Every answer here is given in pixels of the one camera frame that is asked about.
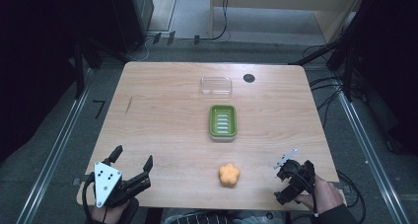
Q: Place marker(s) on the clear plastic lid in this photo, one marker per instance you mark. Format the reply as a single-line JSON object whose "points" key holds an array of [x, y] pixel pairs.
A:
{"points": [[216, 86]]}

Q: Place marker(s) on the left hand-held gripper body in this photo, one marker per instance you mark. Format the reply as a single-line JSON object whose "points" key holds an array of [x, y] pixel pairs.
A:
{"points": [[108, 181]]}

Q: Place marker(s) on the dark cabinet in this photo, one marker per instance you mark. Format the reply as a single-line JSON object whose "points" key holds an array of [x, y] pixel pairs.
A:
{"points": [[131, 16]]}

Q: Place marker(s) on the black round table grommet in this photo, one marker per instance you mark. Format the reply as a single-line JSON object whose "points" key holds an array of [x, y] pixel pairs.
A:
{"points": [[249, 78]]}

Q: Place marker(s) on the orange flower-shaped soap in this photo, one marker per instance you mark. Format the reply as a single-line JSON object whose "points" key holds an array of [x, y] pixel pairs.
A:
{"points": [[229, 174]]}

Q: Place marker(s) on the metal floor rail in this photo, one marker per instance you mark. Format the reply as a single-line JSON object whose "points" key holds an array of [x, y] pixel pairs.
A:
{"points": [[371, 155], [54, 151]]}

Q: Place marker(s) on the person's left hand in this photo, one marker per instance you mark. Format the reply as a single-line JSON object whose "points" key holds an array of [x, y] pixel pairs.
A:
{"points": [[110, 214]]}

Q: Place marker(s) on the black stand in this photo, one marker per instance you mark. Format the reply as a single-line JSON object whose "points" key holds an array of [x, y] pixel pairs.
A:
{"points": [[345, 59], [79, 69]]}

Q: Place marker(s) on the green soap dish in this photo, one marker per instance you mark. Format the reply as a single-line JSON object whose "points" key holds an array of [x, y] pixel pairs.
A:
{"points": [[222, 122]]}

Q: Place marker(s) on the person's striped clothing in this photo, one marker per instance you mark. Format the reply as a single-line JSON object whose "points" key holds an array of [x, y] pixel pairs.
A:
{"points": [[210, 218]]}

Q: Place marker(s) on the person's right hand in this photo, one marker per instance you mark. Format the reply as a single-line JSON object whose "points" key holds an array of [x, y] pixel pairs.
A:
{"points": [[323, 192]]}

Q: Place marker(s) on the light wooden cabinet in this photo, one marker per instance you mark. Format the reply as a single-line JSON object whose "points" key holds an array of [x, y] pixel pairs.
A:
{"points": [[332, 16]]}

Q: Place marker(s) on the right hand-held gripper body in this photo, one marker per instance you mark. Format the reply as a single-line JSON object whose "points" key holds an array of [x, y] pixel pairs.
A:
{"points": [[295, 176]]}

